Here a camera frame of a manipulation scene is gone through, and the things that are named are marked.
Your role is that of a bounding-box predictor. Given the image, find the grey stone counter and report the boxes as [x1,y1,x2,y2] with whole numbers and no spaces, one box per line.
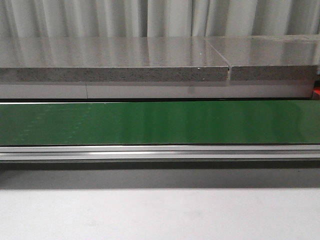
[0,35,320,100]

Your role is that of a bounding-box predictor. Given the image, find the green conveyor belt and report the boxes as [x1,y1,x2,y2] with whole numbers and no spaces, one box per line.
[0,100,320,146]

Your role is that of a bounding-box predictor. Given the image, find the red plate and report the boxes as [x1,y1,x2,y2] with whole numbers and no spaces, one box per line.
[312,86,320,100]

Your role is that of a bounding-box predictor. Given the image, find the white pleated curtain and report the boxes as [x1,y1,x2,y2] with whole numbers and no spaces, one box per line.
[0,0,320,37]

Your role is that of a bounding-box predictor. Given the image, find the aluminium conveyor frame rail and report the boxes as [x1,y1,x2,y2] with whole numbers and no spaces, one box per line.
[0,144,320,164]

